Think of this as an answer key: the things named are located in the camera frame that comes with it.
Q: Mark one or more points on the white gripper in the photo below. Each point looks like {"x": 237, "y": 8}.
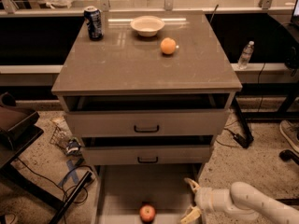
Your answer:
{"x": 206, "y": 199}

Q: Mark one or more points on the grey drawer cabinet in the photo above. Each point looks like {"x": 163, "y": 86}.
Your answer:
{"x": 127, "y": 72}

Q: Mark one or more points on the grey sneaker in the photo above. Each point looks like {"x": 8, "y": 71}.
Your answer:
{"x": 290, "y": 133}

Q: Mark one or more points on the white paper bowl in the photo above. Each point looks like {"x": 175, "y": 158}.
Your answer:
{"x": 147, "y": 26}

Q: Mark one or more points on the wire basket on floor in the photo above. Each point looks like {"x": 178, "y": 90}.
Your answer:
{"x": 60, "y": 138}

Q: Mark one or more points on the middle drawer with handle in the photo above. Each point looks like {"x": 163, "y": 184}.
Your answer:
{"x": 146, "y": 155}

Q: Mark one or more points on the dark chair at left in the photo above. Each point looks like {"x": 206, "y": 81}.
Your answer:
{"x": 17, "y": 128}

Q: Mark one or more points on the top drawer with handle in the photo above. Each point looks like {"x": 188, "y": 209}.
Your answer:
{"x": 160, "y": 123}

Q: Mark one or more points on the open bottom drawer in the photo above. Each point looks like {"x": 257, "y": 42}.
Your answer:
{"x": 124, "y": 189}

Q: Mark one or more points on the black power adapter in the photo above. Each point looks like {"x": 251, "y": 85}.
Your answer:
{"x": 239, "y": 139}

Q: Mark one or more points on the orange fruit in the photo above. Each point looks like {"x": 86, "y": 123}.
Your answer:
{"x": 168, "y": 46}

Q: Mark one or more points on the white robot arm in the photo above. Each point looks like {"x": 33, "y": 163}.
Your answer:
{"x": 241, "y": 201}

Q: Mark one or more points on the blue soda can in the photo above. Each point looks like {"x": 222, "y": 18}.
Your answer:
{"x": 92, "y": 17}

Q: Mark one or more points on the clear plastic water bottle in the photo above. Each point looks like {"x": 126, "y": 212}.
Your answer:
{"x": 245, "y": 56}

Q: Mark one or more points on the red apple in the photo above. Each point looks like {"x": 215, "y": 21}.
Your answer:
{"x": 147, "y": 213}

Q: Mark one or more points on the black table leg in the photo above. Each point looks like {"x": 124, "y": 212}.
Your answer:
{"x": 73, "y": 195}

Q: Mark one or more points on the drawer with handle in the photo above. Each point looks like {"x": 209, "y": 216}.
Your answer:
{"x": 146, "y": 155}
{"x": 160, "y": 123}

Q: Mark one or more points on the black chair base caster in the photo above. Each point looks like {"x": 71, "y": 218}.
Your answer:
{"x": 288, "y": 155}

